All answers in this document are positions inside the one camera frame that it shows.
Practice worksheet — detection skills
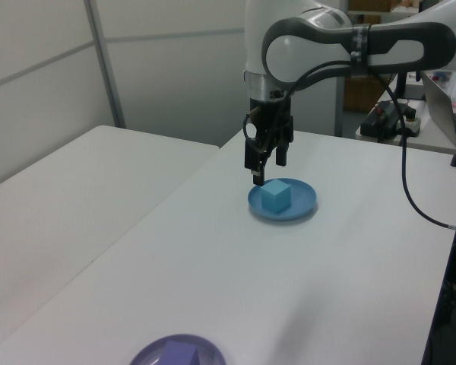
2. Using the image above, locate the grey laptop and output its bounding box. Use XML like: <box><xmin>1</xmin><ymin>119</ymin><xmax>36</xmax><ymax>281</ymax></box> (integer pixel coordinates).
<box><xmin>420</xmin><ymin>70</ymin><xmax>456</xmax><ymax>151</ymax></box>

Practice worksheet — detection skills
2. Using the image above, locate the blue plate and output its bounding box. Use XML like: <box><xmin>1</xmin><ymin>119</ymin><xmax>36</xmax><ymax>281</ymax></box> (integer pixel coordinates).
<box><xmin>247</xmin><ymin>177</ymin><xmax>319</xmax><ymax>222</ymax></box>

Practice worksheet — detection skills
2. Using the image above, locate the purple plate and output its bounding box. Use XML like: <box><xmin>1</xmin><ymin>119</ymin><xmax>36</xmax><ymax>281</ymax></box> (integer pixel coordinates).
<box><xmin>128</xmin><ymin>333</ymin><xmax>227</xmax><ymax>365</ymax></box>

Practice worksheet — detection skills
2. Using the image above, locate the dark robot cable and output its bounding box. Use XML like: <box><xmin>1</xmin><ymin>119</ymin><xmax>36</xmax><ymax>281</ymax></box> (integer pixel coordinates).
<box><xmin>242</xmin><ymin>60</ymin><xmax>456</xmax><ymax>231</ymax></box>

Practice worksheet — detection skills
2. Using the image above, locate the brown cardboard box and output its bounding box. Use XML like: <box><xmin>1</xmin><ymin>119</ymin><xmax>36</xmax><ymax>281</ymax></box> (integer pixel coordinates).
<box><xmin>344</xmin><ymin>74</ymin><xmax>394</xmax><ymax>113</ymax></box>

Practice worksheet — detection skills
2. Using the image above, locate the grey partition post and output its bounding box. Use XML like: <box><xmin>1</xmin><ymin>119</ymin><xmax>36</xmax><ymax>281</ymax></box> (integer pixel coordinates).
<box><xmin>83</xmin><ymin>0</ymin><xmax>126</xmax><ymax>129</ymax></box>

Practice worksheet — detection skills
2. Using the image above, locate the purple cube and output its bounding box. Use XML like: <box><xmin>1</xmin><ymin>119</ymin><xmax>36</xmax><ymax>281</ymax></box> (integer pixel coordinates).
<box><xmin>157</xmin><ymin>341</ymin><xmax>202</xmax><ymax>365</ymax></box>

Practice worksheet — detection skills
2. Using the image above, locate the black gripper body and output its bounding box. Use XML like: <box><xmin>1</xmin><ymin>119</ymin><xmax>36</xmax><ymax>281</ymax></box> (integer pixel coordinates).
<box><xmin>246</xmin><ymin>97</ymin><xmax>293</xmax><ymax>148</ymax></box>

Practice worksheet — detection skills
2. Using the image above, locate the cyan cube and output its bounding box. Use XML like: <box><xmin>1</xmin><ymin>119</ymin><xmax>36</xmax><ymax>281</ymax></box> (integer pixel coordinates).
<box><xmin>261</xmin><ymin>179</ymin><xmax>292</xmax><ymax>214</ymax></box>

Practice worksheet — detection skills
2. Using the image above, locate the black control box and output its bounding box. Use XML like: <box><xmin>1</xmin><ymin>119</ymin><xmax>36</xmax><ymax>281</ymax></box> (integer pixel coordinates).
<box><xmin>359</xmin><ymin>100</ymin><xmax>421</xmax><ymax>140</ymax></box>

